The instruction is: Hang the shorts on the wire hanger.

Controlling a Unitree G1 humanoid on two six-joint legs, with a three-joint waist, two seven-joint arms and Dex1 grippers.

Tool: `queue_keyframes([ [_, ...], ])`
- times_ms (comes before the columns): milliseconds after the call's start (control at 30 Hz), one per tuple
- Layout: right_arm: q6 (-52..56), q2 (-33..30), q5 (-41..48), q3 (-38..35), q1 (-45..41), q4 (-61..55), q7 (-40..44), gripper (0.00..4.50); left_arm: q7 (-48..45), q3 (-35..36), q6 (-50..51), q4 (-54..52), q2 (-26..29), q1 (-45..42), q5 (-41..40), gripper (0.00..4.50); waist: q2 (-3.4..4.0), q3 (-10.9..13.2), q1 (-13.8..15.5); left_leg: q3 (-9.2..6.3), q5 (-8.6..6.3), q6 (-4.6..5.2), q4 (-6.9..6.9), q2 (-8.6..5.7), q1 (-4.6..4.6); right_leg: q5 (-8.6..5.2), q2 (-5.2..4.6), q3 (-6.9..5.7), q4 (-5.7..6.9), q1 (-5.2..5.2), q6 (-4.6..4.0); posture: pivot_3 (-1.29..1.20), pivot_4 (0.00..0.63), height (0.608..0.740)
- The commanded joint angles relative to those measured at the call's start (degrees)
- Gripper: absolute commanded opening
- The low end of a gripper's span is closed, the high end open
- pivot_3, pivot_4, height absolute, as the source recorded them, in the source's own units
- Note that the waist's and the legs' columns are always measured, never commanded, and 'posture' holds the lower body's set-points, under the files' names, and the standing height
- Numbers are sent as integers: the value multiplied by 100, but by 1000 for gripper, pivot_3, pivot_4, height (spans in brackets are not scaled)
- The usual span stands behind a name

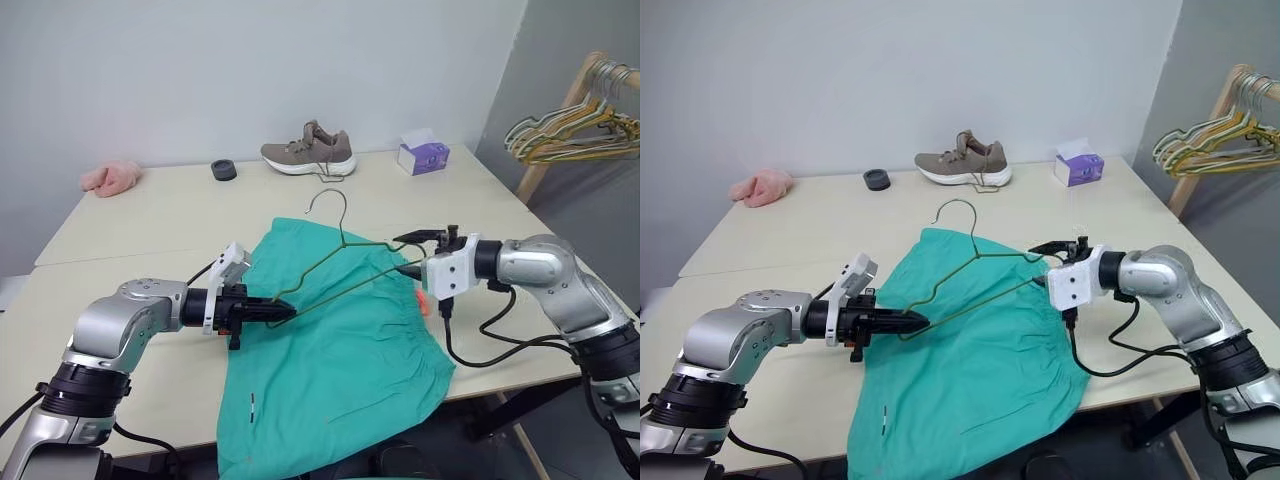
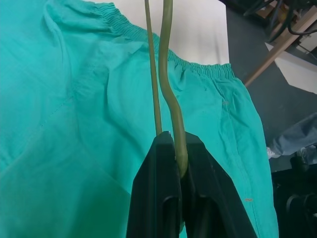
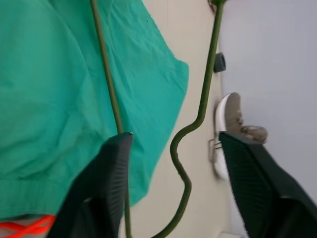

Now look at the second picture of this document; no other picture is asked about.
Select light wooden beam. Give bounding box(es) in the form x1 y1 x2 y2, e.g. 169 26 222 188
244 19 317 87

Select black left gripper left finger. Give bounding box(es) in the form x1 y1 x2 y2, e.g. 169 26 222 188
125 131 184 238

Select teal green shorts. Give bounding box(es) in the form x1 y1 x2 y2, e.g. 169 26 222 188
0 0 280 238

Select black cable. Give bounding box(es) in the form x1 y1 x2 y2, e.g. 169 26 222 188
287 11 317 35

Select olive green drawstring cord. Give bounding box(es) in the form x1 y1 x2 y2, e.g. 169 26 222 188
144 0 189 179

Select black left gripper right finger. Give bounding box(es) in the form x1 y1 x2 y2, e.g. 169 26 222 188
179 131 251 238

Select blue grey cloth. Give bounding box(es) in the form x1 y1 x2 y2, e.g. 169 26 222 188
266 112 317 159

